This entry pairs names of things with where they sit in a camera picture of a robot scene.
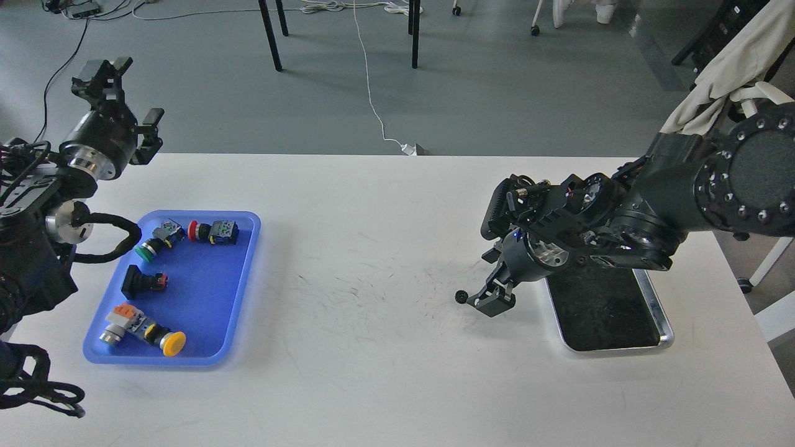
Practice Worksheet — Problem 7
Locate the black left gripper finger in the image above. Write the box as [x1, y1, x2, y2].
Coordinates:
[71, 56, 133, 115]
[130, 108, 165, 165]

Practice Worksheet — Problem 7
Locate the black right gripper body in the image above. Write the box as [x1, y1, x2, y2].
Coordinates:
[480, 175, 587, 286]

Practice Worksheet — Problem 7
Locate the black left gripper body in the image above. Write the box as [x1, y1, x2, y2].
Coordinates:
[60, 104, 137, 181]

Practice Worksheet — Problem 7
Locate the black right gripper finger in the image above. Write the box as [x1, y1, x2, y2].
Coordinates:
[473, 282, 516, 317]
[466, 261, 511, 307]

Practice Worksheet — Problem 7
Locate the black gear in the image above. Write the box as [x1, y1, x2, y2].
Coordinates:
[454, 291, 469, 304]

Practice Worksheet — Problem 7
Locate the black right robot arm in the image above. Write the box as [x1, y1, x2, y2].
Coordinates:
[455, 102, 794, 317]

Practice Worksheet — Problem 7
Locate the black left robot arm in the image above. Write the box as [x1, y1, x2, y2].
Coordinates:
[1, 56, 164, 418]

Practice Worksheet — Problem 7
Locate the silver metal tray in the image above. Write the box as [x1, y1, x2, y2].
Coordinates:
[546, 265, 674, 354]

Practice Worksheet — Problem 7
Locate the white power adapter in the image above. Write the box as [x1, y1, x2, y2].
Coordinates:
[401, 143, 428, 156]

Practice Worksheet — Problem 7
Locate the black table leg left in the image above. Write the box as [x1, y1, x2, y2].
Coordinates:
[257, 0, 289, 73]

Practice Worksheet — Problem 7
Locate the black table leg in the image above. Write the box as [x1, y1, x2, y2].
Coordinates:
[407, 0, 421, 69]
[257, 0, 289, 73]

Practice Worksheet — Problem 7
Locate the person white shoe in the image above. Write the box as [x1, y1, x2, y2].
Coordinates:
[593, 0, 619, 25]

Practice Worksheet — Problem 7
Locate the black table leg right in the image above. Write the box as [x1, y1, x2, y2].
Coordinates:
[407, 0, 421, 69]

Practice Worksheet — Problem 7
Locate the white chair with beige cloth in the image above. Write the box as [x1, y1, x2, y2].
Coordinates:
[658, 0, 795, 342]

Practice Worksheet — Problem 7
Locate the black floor cable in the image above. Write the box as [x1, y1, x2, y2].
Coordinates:
[31, 0, 150, 143]

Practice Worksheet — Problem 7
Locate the green push button switch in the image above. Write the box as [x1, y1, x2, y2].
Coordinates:
[134, 220, 186, 261]

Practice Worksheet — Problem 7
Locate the red push button switch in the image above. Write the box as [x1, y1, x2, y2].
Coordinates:
[186, 220, 239, 245]

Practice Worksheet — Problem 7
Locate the black push button switch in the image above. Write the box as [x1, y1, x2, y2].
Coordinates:
[120, 265, 168, 300]

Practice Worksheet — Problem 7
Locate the yellow push button switch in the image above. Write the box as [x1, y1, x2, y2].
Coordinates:
[99, 302, 186, 357]

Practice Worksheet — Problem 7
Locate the white floor cable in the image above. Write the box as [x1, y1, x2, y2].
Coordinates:
[301, 0, 424, 150]

